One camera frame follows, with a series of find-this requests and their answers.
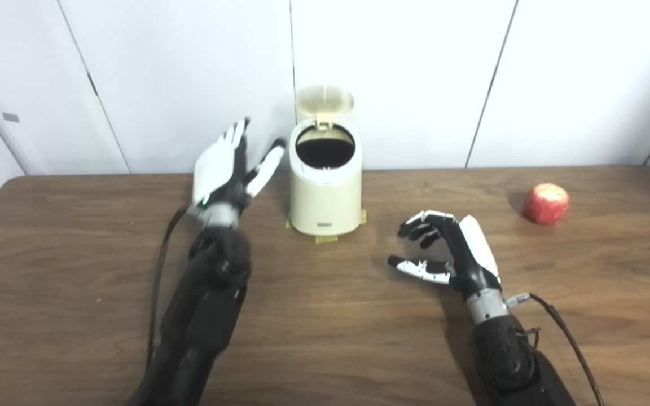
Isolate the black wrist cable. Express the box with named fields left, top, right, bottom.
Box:
left=146, top=206, right=190, bottom=367
left=506, top=292, right=605, bottom=406

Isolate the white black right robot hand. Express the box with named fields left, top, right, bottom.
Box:
left=387, top=210, right=503, bottom=298

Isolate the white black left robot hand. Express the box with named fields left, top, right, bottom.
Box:
left=191, top=117, right=287, bottom=214

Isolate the cream-colored plastic bin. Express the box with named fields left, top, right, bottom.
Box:
left=288, top=117, right=363, bottom=236

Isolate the round cream bin lid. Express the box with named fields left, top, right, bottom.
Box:
left=295, top=85, right=355, bottom=127

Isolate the red apple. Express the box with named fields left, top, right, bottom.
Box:
left=523, top=183, right=570, bottom=225

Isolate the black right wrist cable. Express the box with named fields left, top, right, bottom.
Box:
left=506, top=292, right=605, bottom=406

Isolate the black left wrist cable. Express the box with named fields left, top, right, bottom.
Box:
left=146, top=206, right=190, bottom=367

